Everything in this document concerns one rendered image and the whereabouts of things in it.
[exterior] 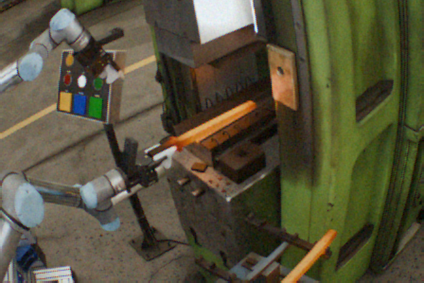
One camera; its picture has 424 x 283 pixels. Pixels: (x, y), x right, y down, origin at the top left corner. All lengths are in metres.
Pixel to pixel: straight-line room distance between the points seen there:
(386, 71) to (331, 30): 0.46
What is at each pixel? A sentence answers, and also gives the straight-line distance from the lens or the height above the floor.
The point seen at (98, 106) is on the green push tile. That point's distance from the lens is 1.87.
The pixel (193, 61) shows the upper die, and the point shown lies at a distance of 1.40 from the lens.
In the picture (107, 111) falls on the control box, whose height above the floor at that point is 1.00.
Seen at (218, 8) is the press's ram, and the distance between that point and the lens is 1.33.
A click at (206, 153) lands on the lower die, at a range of 1.59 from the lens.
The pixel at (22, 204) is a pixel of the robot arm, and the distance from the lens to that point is 1.23.
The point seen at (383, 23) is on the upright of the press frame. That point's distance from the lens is 1.47.
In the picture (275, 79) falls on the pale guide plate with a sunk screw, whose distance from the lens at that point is 1.34.
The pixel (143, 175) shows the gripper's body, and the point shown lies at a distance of 1.51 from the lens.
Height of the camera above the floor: 1.94
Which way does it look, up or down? 35 degrees down
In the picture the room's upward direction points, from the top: 10 degrees counter-clockwise
